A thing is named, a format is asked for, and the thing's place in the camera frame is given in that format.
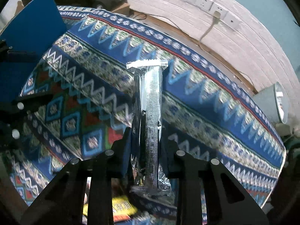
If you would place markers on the pale blue trash bin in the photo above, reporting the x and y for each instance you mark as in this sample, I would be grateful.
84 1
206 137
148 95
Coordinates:
274 103

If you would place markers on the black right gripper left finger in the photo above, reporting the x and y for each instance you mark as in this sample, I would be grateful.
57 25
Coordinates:
62 200

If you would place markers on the small cardboard box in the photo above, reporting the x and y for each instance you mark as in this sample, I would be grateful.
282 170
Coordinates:
123 9

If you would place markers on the blue patterned tablecloth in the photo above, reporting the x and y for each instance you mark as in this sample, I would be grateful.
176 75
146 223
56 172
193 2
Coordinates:
207 114

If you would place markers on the white wall socket strip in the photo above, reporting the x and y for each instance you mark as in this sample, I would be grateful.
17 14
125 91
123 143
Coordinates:
214 8

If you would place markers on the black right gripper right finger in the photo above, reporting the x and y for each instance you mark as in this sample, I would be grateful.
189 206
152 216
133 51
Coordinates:
227 202

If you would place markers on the blue cardboard box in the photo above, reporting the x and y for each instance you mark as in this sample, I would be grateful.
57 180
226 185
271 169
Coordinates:
27 37

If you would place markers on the black silver snack bag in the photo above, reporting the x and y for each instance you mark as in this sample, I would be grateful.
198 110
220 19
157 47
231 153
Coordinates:
146 127

